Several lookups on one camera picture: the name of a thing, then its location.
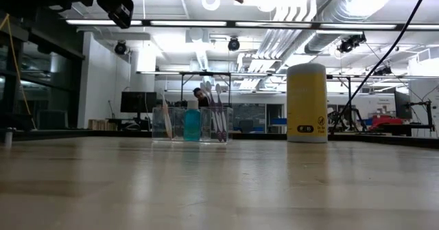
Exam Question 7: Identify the purple and white toothbrush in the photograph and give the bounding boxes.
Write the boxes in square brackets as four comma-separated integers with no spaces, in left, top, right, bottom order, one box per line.
[200,82,222,143]
[215,82,228,143]

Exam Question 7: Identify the small blue mouthwash bottle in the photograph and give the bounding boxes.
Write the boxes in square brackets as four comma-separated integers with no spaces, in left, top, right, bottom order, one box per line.
[182,100,202,142]

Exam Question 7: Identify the black ceiling spotlight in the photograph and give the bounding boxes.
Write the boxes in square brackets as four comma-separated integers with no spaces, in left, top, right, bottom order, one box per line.
[337,33,367,54]
[227,36,241,51]
[373,65,394,76]
[114,40,128,56]

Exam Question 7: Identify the black computer monitor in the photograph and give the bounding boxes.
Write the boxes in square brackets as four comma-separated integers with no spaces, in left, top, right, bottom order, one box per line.
[119,91,158,121]

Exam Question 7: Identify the black overhead light bar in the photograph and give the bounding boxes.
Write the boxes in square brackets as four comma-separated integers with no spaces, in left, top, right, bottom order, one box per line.
[64,19,439,31]

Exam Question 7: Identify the person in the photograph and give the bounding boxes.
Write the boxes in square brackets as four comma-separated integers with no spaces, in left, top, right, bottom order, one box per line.
[191,87,211,108]

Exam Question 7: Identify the wooden crates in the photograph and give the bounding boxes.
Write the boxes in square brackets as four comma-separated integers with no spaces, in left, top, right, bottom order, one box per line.
[88,119,118,131]

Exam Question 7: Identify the clear plastic organizer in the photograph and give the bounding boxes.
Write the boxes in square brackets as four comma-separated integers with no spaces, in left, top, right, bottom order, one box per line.
[152,106,235,144]

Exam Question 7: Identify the yellow canister with white lid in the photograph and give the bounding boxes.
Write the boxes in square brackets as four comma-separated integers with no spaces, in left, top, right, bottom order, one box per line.
[286,62,329,144]

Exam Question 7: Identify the red background item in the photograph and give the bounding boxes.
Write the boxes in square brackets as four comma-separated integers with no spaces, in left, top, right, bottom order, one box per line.
[371,115,404,128]

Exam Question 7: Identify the dark side-on monitor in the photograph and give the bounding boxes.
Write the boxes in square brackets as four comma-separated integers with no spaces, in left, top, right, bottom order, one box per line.
[393,91,413,120]

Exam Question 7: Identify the black background rig frame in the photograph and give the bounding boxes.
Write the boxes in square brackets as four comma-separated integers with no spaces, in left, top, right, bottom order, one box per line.
[179,71,233,108]
[325,73,354,131]

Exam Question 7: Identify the yellow extension cable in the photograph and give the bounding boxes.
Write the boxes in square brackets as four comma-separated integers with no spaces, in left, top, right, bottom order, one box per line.
[0,13,37,130]

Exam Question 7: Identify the black aluminium table frame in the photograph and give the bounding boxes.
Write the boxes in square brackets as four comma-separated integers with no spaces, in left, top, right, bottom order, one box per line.
[0,128,439,150]

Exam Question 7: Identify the small white post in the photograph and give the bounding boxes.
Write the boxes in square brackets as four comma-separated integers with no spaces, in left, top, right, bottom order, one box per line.
[3,126,15,149]

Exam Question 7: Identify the silver ventilation duct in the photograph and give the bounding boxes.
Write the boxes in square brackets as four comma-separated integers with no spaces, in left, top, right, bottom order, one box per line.
[305,0,395,54]

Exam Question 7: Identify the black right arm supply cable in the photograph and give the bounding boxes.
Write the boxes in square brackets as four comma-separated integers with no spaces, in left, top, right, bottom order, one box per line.
[331,0,432,135]

